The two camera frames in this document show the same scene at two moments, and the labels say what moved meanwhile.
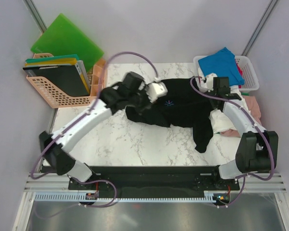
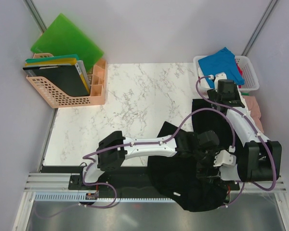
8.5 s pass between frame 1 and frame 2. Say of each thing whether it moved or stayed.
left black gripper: moved
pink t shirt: stayed
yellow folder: stayed
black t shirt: moved
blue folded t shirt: stayed
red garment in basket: stayed
